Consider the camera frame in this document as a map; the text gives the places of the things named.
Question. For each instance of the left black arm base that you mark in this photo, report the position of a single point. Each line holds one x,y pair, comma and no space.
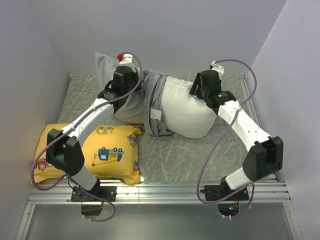
93,201

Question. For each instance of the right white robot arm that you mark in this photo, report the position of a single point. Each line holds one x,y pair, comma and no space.
264,152

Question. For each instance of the grey pillowcase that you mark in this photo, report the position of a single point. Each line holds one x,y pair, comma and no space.
142,107

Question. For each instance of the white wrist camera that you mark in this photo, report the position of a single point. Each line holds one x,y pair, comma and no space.
126,59
216,67

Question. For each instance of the white pillow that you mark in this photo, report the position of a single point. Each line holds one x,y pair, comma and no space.
185,115

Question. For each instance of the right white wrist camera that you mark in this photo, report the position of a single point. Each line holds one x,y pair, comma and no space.
216,67

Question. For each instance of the aluminium front rail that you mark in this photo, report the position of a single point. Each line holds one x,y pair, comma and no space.
157,211

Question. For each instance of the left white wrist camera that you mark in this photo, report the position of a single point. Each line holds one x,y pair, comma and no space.
126,59

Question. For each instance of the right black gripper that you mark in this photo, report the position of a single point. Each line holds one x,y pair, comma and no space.
197,82

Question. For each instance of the aluminium side rail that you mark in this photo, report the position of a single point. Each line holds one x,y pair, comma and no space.
242,78

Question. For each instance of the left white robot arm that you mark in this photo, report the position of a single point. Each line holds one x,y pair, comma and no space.
64,147

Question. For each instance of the yellow cartoon print pillow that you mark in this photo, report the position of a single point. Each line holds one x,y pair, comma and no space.
110,152

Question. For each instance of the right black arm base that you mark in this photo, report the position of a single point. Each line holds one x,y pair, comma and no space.
230,203

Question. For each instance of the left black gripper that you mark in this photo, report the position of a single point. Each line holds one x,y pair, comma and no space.
135,75

